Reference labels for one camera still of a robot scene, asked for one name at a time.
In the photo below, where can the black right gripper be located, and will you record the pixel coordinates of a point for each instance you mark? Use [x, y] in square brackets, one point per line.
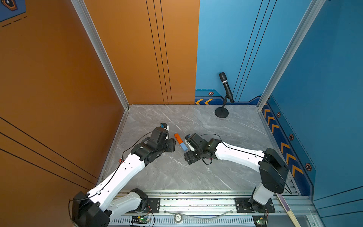
[188, 155]

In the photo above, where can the blue building block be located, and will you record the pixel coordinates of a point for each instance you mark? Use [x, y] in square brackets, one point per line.
[184, 147]

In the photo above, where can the orange building block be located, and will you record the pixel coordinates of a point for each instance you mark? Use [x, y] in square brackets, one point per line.
[178, 138]

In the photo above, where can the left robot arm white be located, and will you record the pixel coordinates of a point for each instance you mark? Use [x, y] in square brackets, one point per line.
[98, 206]

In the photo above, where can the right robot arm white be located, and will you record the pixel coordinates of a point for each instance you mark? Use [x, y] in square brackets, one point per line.
[269, 164]

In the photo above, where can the black microphone stand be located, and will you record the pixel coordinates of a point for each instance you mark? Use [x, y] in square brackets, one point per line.
[222, 112]

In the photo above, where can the round silver disc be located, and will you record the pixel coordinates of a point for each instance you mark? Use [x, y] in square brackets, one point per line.
[178, 218]

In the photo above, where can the black microphone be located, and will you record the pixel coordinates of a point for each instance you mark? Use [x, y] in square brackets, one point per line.
[224, 81]

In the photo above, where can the right green circuit board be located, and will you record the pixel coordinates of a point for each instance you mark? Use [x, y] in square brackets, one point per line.
[260, 221]

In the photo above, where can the green circuit board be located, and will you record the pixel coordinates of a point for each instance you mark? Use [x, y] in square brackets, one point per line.
[140, 221]
[260, 221]

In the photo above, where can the left green circuit board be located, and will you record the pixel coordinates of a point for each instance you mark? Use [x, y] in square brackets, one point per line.
[140, 221]

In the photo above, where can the folded hand fan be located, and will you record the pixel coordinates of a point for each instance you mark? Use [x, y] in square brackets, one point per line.
[288, 210]

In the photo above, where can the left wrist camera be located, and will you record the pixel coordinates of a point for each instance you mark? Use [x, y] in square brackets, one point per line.
[165, 126]

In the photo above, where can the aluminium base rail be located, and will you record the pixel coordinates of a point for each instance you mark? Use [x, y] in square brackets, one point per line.
[217, 209]

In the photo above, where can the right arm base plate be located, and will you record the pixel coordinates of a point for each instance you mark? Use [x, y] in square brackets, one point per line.
[243, 205]

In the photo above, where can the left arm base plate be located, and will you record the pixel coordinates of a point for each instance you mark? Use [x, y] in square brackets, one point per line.
[151, 204]

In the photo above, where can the aluminium corner post right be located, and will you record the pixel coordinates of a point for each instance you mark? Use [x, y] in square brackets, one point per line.
[299, 35]

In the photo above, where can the aluminium corner post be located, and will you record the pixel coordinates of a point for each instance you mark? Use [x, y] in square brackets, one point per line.
[299, 35]
[87, 22]

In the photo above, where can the aluminium corner post left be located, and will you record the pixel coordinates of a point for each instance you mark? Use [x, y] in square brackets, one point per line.
[87, 22]

